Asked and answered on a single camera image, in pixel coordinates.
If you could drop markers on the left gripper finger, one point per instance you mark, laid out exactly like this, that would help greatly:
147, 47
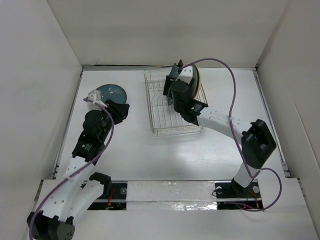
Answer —
117, 119
122, 110

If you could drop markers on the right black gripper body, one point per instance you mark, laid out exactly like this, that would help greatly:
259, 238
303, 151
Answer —
177, 107

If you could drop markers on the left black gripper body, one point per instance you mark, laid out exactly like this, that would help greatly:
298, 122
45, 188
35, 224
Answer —
112, 109

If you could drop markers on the dark teal round plate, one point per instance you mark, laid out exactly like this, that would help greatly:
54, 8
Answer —
112, 92

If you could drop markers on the light green flower plate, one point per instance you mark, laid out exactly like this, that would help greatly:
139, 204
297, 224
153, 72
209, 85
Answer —
194, 81

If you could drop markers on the dark teal oval plate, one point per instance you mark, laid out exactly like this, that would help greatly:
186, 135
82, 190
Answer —
169, 79

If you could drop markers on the black square amber plate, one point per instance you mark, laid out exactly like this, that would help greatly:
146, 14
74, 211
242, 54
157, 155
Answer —
180, 65

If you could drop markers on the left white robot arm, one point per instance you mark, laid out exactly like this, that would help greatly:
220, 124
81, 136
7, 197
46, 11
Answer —
54, 217

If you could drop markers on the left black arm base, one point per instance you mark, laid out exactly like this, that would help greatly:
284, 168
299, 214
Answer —
116, 200

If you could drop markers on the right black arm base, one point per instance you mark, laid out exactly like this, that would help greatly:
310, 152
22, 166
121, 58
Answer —
246, 198

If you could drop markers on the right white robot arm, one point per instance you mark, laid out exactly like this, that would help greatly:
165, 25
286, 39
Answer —
253, 139

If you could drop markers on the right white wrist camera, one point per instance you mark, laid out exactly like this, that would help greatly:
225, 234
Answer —
187, 75

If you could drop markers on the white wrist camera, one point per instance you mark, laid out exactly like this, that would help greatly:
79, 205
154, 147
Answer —
187, 75
95, 97

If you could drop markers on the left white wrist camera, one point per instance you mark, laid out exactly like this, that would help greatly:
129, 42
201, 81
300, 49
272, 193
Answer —
95, 97

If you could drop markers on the silver wire dish rack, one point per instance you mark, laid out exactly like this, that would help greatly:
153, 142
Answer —
162, 117

